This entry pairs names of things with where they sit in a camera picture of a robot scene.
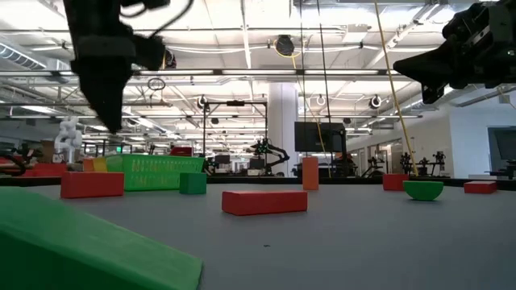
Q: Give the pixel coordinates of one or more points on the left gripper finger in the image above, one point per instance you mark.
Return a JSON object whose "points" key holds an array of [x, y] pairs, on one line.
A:
{"points": [[105, 100]]}

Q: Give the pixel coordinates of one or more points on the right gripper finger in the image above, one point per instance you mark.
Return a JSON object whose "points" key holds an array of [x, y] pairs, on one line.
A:
{"points": [[429, 68]]}

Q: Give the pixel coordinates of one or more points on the red rectangular block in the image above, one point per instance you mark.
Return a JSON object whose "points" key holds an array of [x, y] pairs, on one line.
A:
{"points": [[92, 185], [264, 202]]}

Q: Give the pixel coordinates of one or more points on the small red cube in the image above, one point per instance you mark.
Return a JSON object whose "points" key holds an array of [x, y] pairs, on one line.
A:
{"points": [[395, 182]]}

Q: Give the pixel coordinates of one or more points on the small green cube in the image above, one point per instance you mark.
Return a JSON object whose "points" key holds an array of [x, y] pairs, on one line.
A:
{"points": [[192, 183]]}

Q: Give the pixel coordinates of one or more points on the green half-round block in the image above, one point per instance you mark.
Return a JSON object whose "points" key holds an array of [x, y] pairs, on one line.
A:
{"points": [[423, 191]]}

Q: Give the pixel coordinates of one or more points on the green rectangular block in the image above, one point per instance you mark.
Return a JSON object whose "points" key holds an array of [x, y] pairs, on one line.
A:
{"points": [[80, 249]]}

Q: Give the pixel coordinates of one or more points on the red cylinder block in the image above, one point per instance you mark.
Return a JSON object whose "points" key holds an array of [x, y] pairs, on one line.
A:
{"points": [[310, 173]]}

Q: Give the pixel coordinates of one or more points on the black background robot arm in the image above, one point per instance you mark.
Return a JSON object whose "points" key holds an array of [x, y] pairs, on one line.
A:
{"points": [[274, 152]]}

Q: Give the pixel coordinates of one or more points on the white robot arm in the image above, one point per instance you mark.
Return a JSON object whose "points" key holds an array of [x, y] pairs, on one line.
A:
{"points": [[69, 139]]}

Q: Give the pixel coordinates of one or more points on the small black robot arm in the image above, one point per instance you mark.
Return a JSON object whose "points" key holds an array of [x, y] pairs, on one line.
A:
{"points": [[405, 161], [438, 158]]}

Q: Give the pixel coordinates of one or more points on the yellow plastic basket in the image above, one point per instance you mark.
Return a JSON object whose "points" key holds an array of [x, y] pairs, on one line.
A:
{"points": [[101, 164]]}

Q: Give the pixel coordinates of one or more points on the red plastic basket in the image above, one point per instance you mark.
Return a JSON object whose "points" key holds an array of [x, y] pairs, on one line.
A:
{"points": [[88, 165]]}

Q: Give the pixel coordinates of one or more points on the cardboard box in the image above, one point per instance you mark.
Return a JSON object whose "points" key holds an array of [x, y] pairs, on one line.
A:
{"points": [[47, 151]]}

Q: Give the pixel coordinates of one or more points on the green plastic basket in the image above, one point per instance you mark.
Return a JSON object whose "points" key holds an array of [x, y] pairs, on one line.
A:
{"points": [[157, 171]]}

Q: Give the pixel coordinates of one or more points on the red box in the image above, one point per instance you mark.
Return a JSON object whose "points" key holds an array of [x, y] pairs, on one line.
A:
{"points": [[181, 151]]}

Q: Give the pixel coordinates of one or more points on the dark glass door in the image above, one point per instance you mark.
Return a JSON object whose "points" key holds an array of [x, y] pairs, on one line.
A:
{"points": [[504, 145]]}

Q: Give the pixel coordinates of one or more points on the black monitor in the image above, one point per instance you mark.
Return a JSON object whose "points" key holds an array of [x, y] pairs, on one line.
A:
{"points": [[316, 137]]}

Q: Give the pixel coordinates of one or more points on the white pillar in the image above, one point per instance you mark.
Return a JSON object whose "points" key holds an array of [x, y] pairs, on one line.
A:
{"points": [[282, 129]]}

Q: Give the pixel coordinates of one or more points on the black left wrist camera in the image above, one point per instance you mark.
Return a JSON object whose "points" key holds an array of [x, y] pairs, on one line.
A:
{"points": [[150, 52]]}

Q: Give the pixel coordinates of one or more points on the silver ceiling duct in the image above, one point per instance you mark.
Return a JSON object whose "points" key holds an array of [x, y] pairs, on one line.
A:
{"points": [[16, 56]]}

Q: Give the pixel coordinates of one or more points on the black frame rig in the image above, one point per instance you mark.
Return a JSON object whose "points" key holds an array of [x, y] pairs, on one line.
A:
{"points": [[235, 103]]}

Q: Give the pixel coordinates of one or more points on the black table frame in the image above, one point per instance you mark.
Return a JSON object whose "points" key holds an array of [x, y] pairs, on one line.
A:
{"points": [[250, 180]]}

